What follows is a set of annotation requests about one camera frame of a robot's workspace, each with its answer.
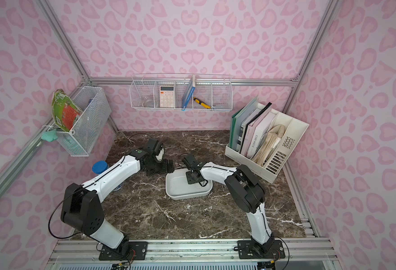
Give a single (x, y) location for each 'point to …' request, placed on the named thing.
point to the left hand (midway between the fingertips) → (166, 167)
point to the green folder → (236, 122)
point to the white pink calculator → (167, 96)
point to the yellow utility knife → (201, 103)
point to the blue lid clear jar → (99, 167)
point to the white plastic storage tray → (177, 187)
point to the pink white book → (256, 131)
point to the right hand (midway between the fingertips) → (192, 178)
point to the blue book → (188, 93)
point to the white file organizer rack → (273, 163)
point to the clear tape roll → (148, 103)
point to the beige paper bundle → (270, 141)
